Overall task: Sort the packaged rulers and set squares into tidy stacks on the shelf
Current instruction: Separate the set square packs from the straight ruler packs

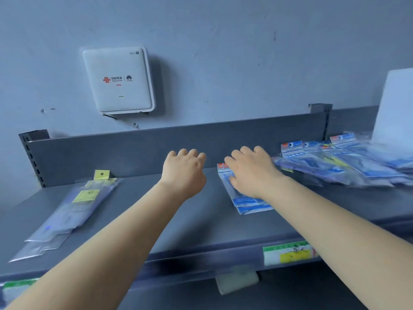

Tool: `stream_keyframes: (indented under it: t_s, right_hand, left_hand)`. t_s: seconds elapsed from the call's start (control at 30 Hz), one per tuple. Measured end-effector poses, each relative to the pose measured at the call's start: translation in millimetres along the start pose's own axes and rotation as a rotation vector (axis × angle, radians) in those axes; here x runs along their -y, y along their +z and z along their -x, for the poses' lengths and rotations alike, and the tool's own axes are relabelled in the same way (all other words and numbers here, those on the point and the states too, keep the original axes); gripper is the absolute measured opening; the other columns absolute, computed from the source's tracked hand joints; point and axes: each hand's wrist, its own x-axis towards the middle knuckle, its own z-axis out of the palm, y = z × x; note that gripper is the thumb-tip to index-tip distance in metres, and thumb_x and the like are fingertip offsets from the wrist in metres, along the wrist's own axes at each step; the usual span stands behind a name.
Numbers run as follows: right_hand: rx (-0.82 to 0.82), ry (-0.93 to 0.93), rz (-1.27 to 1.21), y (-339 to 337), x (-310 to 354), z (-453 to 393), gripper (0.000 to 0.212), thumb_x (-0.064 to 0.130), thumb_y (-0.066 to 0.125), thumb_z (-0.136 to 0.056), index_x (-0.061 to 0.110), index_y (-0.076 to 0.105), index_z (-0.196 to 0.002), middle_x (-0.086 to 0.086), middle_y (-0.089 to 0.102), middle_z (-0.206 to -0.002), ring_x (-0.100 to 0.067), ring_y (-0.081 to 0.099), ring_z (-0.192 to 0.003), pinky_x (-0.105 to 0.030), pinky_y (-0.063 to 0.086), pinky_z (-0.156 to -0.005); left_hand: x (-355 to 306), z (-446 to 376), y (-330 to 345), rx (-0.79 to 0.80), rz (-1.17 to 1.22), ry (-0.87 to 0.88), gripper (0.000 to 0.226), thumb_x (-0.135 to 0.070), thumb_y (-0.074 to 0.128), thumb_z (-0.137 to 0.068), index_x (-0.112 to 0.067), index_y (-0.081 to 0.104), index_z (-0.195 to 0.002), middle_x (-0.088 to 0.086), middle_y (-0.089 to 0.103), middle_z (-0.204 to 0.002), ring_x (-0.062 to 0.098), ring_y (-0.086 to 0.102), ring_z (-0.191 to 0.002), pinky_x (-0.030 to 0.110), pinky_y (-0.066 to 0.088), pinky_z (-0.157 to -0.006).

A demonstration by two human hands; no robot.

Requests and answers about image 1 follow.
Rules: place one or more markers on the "person's right hand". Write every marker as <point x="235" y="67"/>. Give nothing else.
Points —
<point x="255" y="172"/>

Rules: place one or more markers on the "person's left hand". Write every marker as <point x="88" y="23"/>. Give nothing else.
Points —
<point x="184" y="177"/>

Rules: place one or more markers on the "pile of blue set-square packets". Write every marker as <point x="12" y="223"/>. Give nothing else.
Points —
<point x="248" y="203"/>

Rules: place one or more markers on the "pile of mixed packaged rulers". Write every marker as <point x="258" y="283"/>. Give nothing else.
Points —
<point x="348" y="164"/>

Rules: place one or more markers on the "pile of clear rulers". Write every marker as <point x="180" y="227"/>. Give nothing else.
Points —
<point x="71" y="209"/>

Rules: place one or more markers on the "person's left forearm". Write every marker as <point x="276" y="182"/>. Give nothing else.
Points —
<point x="103" y="255"/>

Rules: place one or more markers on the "person's right forearm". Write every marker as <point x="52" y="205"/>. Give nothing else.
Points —
<point x="342" y="235"/>

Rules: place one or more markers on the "grey shelf back panel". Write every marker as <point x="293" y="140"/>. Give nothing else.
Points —
<point x="145" y="151"/>

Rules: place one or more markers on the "green yellow shelf price label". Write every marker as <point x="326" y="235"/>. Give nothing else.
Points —
<point x="290" y="255"/>
<point x="16" y="288"/>

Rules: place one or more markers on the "white tiered pen display stand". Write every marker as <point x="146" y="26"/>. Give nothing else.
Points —
<point x="397" y="109"/>

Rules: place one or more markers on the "grey slotted shelf post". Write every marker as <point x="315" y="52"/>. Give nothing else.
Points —
<point x="326" y="119"/>
<point x="34" y="158"/>

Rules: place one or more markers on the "white wall router box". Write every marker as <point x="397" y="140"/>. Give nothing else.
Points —
<point x="119" y="93"/>

